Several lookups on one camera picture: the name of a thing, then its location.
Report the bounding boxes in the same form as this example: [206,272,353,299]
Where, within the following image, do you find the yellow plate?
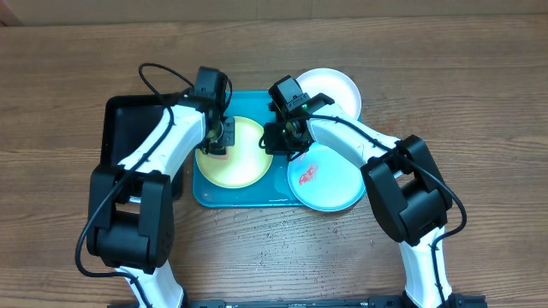
[195,116,272,189]

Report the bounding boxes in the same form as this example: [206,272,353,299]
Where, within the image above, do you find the light blue plate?
[287,143,366,212]

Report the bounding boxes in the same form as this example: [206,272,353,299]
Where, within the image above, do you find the green orange sponge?
[207,149,229,161]

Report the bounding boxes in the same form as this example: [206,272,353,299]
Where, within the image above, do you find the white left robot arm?
[74,96,230,307]

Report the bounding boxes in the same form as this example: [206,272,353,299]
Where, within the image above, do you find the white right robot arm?
[259,101,462,307]

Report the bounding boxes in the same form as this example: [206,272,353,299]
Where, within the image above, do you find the teal serving tray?
[193,90,304,208]

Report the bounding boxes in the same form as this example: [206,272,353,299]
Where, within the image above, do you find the black water tray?
[99,93,185,202]

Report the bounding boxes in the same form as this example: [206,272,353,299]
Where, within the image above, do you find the white plate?
[296,68,361,120]

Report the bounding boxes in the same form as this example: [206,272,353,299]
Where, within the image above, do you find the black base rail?
[180,294,488,308]

